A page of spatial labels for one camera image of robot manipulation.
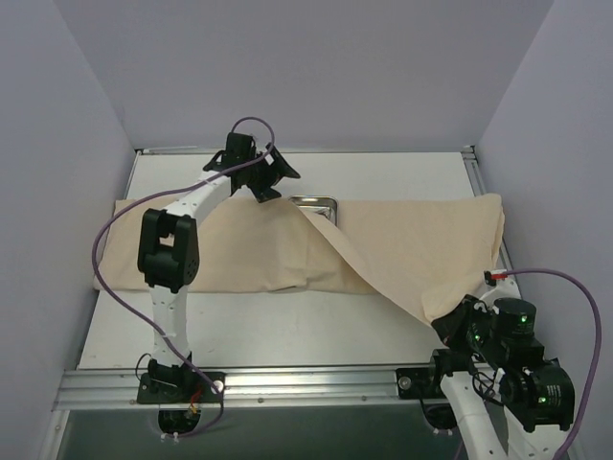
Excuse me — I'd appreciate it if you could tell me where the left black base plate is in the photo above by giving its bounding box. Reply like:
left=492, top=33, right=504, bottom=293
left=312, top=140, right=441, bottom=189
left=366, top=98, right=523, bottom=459
left=136, top=369, right=226, bottom=404

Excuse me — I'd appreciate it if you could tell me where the steel instrument tray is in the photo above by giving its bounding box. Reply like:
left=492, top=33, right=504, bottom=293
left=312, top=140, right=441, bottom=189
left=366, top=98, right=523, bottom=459
left=288, top=195, right=338, bottom=226

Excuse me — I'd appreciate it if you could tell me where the front aluminium rail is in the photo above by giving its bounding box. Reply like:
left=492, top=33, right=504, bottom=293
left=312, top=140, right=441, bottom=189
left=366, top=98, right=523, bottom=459
left=53, top=364, right=417, bottom=411

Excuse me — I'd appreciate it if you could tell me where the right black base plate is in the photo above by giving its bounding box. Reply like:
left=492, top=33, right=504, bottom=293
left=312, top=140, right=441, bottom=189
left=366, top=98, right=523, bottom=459
left=395, top=367, right=444, bottom=400

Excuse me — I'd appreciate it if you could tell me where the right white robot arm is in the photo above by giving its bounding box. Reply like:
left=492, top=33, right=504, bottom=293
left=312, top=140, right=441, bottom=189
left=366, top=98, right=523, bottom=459
left=425, top=284, right=575, bottom=459

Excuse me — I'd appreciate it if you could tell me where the aluminium rail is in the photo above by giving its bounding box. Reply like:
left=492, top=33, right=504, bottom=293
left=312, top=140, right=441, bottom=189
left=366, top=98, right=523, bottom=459
left=135, top=146, right=476, bottom=156
left=53, top=364, right=417, bottom=411

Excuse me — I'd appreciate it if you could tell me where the back aluminium rail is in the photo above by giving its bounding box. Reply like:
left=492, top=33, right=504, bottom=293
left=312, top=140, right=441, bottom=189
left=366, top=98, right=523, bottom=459
left=135, top=146, right=476, bottom=156

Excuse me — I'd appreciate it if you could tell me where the beige cloth surgical kit roll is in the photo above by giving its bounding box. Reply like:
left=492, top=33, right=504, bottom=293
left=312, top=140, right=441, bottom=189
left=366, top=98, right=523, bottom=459
left=91, top=192, right=507, bottom=332

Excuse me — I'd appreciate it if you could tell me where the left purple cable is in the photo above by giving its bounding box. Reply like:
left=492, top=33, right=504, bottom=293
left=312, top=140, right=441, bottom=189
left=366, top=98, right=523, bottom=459
left=91, top=117, right=277, bottom=437

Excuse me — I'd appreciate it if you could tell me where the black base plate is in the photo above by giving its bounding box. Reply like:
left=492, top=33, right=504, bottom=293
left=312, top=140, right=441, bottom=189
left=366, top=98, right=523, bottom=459
left=136, top=369, right=226, bottom=404
left=395, top=367, right=444, bottom=400

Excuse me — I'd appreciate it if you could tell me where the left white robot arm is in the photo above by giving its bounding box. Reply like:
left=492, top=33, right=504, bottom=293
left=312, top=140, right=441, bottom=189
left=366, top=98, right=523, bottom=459
left=137, top=132, right=301, bottom=402

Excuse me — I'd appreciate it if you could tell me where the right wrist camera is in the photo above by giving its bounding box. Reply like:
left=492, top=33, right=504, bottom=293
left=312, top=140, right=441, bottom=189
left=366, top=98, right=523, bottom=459
left=480, top=269, right=521, bottom=303

